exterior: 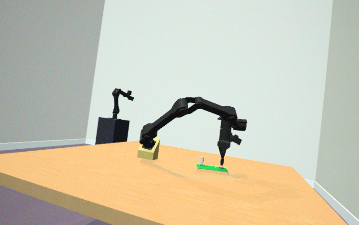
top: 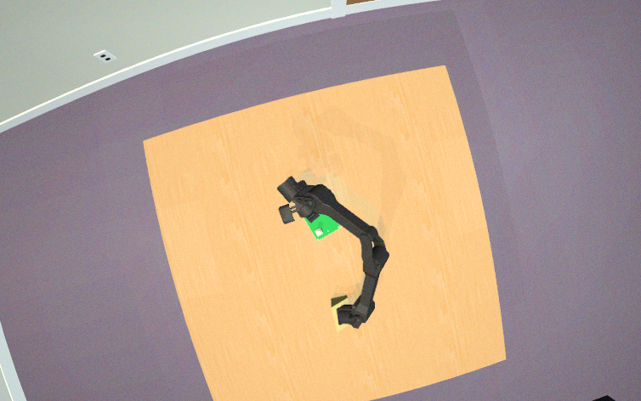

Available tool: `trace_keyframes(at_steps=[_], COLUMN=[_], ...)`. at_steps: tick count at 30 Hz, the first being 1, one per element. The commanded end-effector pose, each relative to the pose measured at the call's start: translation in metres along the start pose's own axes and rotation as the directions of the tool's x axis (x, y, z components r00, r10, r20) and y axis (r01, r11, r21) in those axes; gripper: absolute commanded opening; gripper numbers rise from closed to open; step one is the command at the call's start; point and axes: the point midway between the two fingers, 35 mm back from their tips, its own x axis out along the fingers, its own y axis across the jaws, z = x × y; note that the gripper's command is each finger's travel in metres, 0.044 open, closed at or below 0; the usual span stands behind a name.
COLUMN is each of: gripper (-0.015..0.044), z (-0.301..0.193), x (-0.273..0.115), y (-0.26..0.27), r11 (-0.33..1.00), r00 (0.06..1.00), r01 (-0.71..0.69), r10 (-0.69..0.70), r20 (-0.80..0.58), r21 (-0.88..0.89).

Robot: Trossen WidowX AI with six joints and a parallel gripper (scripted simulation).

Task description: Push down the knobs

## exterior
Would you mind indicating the green circuit board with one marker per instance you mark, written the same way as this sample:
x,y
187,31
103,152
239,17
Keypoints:
x,y
214,168

